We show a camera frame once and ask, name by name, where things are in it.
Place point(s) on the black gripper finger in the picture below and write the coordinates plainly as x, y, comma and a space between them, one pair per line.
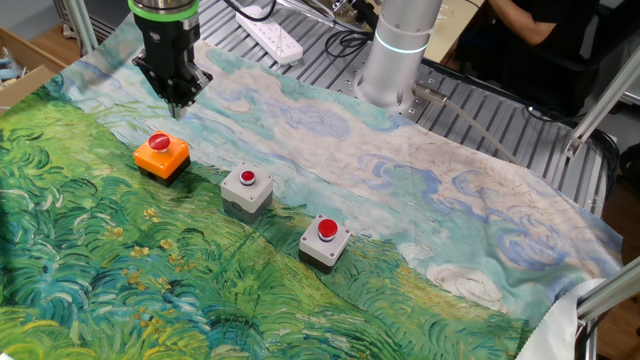
157, 85
190, 90

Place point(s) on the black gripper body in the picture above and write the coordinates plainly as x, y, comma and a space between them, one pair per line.
167, 47

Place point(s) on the orange box red mushroom button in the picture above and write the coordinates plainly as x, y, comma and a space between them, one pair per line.
165, 162

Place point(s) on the person forearm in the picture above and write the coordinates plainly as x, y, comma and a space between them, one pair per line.
525, 27

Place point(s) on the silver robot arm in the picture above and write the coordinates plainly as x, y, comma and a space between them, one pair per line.
395, 70

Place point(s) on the white power strip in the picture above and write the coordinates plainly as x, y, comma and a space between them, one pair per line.
272, 37

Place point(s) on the grey box small red button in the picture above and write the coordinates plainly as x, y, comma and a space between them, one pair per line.
245, 197

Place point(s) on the cardboard box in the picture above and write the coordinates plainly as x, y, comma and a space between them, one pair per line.
25, 85

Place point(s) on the black plug block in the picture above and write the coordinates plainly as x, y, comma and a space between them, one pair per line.
365, 12

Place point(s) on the white black-based box red button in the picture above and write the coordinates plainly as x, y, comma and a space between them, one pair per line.
320, 250

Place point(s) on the painted landscape tablecloth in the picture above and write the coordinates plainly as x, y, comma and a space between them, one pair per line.
400, 200

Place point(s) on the beige wooden board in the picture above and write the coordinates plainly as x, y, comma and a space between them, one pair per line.
450, 30

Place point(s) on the black office chair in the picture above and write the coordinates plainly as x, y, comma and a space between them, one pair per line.
550, 85

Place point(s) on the person black shirt torso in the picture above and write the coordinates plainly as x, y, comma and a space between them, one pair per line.
570, 20

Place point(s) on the aluminium frame post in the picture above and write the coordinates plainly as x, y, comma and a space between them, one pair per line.
82, 25

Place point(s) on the slanted aluminium frame profile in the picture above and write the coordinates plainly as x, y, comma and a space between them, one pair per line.
595, 115

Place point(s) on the aluminium frame profile with post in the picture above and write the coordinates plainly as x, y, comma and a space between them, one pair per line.
610, 292

